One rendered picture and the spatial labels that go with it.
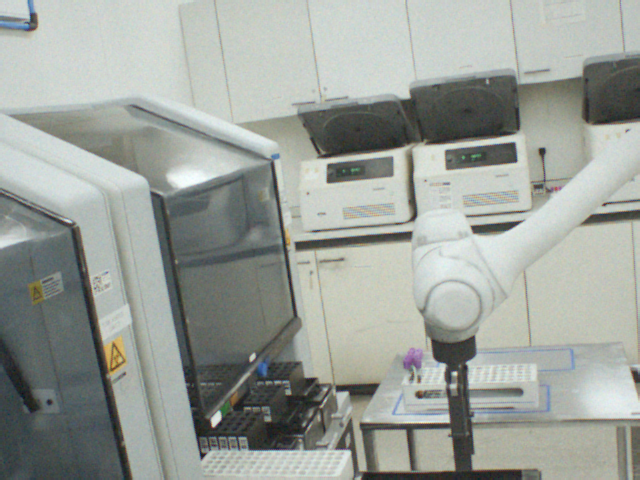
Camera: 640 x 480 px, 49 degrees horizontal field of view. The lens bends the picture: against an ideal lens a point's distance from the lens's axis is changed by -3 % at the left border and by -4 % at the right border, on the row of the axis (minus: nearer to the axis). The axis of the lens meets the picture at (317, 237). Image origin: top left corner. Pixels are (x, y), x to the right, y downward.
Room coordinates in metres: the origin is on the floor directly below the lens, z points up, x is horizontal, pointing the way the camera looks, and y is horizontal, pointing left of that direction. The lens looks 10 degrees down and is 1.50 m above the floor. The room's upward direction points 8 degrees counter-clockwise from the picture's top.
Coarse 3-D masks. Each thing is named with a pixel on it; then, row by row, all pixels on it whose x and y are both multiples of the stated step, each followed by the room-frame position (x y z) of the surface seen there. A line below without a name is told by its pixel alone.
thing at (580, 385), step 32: (480, 352) 1.81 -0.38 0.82; (512, 352) 1.78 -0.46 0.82; (544, 352) 1.74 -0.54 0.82; (576, 352) 1.71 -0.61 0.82; (608, 352) 1.67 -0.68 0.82; (384, 384) 1.70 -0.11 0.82; (544, 384) 1.54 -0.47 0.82; (576, 384) 1.51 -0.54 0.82; (608, 384) 1.49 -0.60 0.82; (384, 416) 1.51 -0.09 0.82; (416, 416) 1.48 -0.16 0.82; (448, 416) 1.46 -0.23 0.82; (480, 416) 1.43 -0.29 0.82; (512, 416) 1.41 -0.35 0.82; (544, 416) 1.38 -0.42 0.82; (576, 416) 1.36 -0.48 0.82; (608, 416) 1.33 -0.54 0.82; (416, 448) 1.89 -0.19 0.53
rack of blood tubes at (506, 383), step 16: (432, 368) 1.60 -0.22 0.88; (480, 368) 1.56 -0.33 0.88; (496, 368) 1.55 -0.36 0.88; (512, 368) 1.52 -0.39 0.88; (528, 368) 1.51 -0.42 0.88; (416, 384) 1.51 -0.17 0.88; (432, 384) 1.50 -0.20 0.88; (480, 384) 1.47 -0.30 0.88; (496, 384) 1.46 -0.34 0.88; (512, 384) 1.44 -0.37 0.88; (528, 384) 1.43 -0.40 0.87; (416, 400) 1.51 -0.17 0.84; (432, 400) 1.50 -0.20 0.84; (480, 400) 1.47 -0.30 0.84; (496, 400) 1.46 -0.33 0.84; (512, 400) 1.45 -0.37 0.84; (528, 400) 1.43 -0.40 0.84
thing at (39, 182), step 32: (0, 160) 1.05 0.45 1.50; (32, 160) 1.10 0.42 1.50; (32, 192) 1.00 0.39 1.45; (64, 192) 1.02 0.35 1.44; (96, 192) 1.07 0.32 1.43; (96, 224) 1.05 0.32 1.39; (96, 256) 1.03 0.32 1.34; (96, 288) 1.02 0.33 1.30; (128, 352) 1.06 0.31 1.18; (128, 384) 1.05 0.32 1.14; (128, 416) 1.03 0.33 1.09; (128, 448) 1.01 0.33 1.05
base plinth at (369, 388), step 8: (632, 376) 3.24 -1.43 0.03; (344, 384) 3.66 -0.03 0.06; (352, 384) 3.64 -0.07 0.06; (360, 384) 3.63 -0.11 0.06; (368, 384) 3.62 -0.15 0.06; (376, 384) 3.61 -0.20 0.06; (336, 392) 3.67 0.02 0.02; (344, 392) 3.66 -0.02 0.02; (352, 392) 3.65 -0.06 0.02; (360, 392) 3.63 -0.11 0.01; (368, 392) 3.62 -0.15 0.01
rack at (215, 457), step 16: (208, 464) 1.31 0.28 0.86; (224, 464) 1.30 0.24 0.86; (240, 464) 1.29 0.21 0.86; (256, 464) 1.27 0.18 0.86; (272, 464) 1.27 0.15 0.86; (288, 464) 1.27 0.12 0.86; (304, 464) 1.26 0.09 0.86; (320, 464) 1.24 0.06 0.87; (336, 464) 1.24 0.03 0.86; (352, 464) 1.27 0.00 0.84
